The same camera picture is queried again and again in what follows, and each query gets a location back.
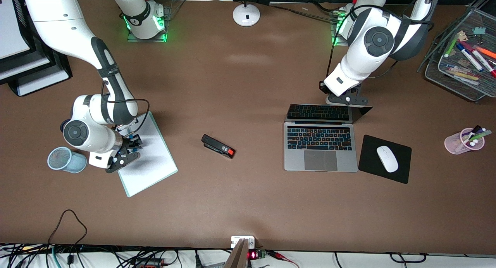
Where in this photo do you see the silver laptop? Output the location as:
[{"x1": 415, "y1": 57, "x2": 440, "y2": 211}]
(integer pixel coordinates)
[{"x1": 284, "y1": 104, "x2": 373, "y2": 173}]

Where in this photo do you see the green slim marker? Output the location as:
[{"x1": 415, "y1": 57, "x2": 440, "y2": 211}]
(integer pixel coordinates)
[{"x1": 444, "y1": 35, "x2": 460, "y2": 58}]

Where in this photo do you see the yellow marker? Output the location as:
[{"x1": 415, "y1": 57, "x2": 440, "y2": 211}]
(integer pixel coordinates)
[{"x1": 446, "y1": 68, "x2": 480, "y2": 82}]

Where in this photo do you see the blue-capped whiteboard marker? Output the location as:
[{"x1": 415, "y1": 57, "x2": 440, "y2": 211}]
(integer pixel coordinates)
[{"x1": 456, "y1": 43, "x2": 484, "y2": 72}]

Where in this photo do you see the red-capped whiteboard marker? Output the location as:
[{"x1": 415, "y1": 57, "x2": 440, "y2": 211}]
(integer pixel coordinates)
[{"x1": 471, "y1": 49, "x2": 496, "y2": 78}]

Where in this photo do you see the white clipboard with paper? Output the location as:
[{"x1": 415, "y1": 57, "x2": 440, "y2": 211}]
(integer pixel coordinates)
[{"x1": 116, "y1": 111, "x2": 178, "y2": 198}]

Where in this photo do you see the blue mesh pen cup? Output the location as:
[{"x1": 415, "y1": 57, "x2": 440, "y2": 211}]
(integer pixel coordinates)
[{"x1": 47, "y1": 147, "x2": 87, "y2": 174}]

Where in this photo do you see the black mouse pad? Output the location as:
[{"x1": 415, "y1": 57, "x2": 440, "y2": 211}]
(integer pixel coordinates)
[{"x1": 358, "y1": 135, "x2": 412, "y2": 184}]

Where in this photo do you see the white computer mouse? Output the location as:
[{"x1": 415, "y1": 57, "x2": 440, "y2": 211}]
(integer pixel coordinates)
[{"x1": 376, "y1": 145, "x2": 399, "y2": 173}]

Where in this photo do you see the black stapler red tip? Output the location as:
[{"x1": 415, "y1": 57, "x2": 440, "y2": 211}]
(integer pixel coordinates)
[{"x1": 201, "y1": 134, "x2": 236, "y2": 159}]

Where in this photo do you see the black metal mesh organizer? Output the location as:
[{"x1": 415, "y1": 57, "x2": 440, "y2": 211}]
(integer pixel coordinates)
[{"x1": 418, "y1": 0, "x2": 496, "y2": 102}]

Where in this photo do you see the white paper sheet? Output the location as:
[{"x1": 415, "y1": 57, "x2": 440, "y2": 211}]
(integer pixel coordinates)
[
  {"x1": 0, "y1": 0, "x2": 31, "y2": 60},
  {"x1": 17, "y1": 66, "x2": 71, "y2": 97}
]

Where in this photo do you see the white lamp base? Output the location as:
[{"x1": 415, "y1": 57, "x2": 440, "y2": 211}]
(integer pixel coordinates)
[{"x1": 232, "y1": 0, "x2": 261, "y2": 27}]

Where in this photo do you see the pink mesh pen cup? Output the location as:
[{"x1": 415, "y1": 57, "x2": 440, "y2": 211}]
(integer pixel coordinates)
[{"x1": 444, "y1": 128, "x2": 486, "y2": 155}]

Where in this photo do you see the black stacked letter tray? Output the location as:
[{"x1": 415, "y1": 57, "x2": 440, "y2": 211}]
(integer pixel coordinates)
[{"x1": 0, "y1": 0, "x2": 73, "y2": 97}]

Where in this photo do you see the orange highlighter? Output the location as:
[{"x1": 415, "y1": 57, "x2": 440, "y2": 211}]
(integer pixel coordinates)
[{"x1": 474, "y1": 45, "x2": 496, "y2": 59}]

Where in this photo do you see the white socket box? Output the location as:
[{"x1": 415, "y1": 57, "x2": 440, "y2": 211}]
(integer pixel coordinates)
[{"x1": 231, "y1": 236, "x2": 255, "y2": 249}]

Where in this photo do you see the red clip lead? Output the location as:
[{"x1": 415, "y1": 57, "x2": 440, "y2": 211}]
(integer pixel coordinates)
[{"x1": 267, "y1": 251, "x2": 300, "y2": 268}]

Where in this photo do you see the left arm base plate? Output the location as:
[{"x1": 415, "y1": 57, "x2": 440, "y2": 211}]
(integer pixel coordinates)
[{"x1": 331, "y1": 6, "x2": 349, "y2": 47}]

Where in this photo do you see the black table cable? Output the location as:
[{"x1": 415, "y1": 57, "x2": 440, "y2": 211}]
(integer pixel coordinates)
[{"x1": 269, "y1": 2, "x2": 341, "y2": 23}]

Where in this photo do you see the brown looped cable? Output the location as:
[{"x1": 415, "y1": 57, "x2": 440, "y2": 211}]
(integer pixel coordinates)
[{"x1": 48, "y1": 209, "x2": 88, "y2": 247}]

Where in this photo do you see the black cable tangle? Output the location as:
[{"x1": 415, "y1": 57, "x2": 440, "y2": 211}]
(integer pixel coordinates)
[{"x1": 0, "y1": 243, "x2": 233, "y2": 268}]

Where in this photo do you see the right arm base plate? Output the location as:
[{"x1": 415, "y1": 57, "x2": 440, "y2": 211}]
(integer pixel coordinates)
[{"x1": 127, "y1": 0, "x2": 186, "y2": 43}]

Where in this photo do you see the black looped floor cable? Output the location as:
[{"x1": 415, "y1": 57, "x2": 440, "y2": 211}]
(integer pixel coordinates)
[{"x1": 389, "y1": 252, "x2": 427, "y2": 265}]

